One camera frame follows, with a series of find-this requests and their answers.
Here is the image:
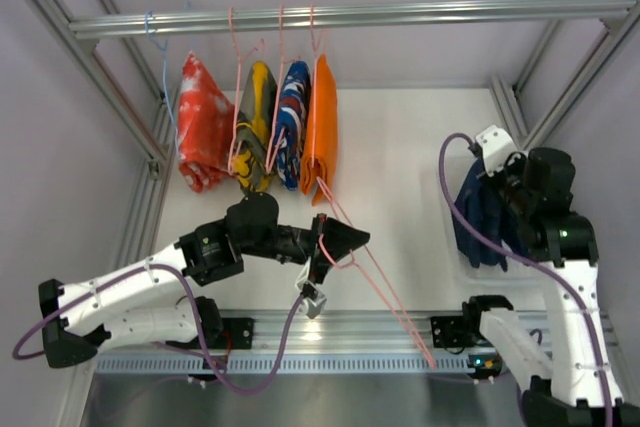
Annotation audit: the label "aluminium frame post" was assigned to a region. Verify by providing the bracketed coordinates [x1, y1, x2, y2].
[488, 0, 639, 148]
[0, 0, 174, 181]

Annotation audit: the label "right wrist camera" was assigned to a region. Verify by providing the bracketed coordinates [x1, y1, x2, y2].
[475, 125, 517, 177]

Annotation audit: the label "pink wire hanger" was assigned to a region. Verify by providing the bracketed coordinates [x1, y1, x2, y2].
[312, 176, 437, 369]

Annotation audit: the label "purple cable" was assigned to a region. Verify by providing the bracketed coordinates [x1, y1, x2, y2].
[438, 132, 616, 427]
[12, 261, 307, 396]

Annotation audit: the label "blue slotted cable duct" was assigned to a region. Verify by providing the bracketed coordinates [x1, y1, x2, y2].
[96, 353, 481, 375]

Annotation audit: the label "navy blue trousers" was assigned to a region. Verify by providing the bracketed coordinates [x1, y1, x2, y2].
[452, 159, 529, 271]

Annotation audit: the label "aluminium hanging rail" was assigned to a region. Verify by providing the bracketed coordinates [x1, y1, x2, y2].
[69, 0, 638, 40]

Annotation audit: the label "aluminium frame post left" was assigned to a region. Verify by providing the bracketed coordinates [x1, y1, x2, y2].
[0, 0, 174, 181]

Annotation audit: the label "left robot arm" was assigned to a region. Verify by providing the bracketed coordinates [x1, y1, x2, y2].
[38, 193, 370, 369]

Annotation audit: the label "aluminium frame post right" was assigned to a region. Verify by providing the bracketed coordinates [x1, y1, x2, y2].
[488, 0, 639, 148]

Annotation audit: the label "red white patterned trousers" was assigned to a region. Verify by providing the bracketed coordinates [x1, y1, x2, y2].
[177, 51, 234, 194]

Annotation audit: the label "blue wire hanger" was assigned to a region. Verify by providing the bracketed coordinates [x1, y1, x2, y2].
[143, 9, 180, 152]

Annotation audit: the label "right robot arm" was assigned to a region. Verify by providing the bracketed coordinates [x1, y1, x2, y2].
[449, 145, 639, 426]

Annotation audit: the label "blue red white trousers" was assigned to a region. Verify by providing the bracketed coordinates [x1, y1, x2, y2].
[272, 60, 311, 191]

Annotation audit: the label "orange trousers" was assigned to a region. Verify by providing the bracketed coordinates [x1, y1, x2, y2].
[300, 54, 339, 195]

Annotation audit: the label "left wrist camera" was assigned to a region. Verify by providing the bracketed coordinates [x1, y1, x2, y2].
[295, 261, 327, 320]

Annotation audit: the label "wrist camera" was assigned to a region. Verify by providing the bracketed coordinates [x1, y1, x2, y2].
[475, 125, 517, 177]
[295, 261, 327, 320]

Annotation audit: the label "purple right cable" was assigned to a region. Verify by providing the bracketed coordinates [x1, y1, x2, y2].
[438, 132, 616, 427]

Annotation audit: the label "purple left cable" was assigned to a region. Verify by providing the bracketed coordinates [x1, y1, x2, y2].
[12, 261, 307, 396]

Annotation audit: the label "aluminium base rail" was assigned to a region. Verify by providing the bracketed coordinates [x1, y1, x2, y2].
[74, 309, 616, 354]

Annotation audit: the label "white plastic tray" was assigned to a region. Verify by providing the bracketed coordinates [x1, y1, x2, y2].
[441, 157, 538, 291]

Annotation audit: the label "yellow olive patterned trousers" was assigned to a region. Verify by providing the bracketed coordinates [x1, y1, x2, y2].
[234, 61, 277, 193]

